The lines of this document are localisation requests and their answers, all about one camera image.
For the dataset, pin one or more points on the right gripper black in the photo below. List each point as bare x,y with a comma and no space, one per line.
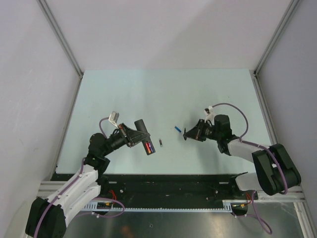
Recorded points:
196,132

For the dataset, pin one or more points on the right aluminium frame post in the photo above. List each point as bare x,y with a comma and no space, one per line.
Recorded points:
281,27

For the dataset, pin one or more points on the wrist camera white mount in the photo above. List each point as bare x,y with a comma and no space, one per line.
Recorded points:
209,113
113,118

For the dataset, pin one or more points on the red battery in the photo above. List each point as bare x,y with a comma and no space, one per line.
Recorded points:
148,148

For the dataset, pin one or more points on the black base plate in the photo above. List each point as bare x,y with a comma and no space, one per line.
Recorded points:
175,189

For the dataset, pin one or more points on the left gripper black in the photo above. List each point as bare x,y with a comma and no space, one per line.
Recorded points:
124,130

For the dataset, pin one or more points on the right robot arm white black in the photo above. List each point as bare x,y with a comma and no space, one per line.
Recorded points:
275,171

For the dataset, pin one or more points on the left aluminium frame post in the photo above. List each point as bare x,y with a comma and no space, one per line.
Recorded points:
45,8

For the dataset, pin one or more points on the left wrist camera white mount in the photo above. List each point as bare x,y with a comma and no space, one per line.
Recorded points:
113,118

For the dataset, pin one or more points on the black remote control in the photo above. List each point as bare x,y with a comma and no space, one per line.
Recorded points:
140,126

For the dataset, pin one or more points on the black battery cover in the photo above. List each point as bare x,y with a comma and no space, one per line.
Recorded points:
184,134

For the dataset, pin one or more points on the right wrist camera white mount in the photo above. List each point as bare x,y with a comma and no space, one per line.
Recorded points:
209,113

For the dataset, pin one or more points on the aluminium frame post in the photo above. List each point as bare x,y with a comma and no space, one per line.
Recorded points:
281,27
45,8

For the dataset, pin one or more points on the grey slotted cable duct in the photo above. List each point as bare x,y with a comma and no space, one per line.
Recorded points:
222,206

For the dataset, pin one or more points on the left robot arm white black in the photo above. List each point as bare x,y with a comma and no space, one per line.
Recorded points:
50,217

